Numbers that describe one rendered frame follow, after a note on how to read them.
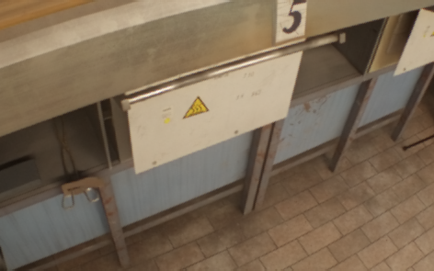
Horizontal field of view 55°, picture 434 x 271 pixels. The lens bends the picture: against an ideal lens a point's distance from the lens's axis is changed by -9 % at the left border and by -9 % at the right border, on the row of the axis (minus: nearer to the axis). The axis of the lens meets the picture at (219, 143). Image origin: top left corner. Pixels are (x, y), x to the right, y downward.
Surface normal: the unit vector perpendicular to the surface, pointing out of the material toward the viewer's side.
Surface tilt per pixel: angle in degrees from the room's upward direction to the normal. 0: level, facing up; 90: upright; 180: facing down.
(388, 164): 0
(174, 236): 0
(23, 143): 0
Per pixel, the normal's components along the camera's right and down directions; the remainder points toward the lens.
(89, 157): 0.07, -0.64
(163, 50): 0.48, 0.57
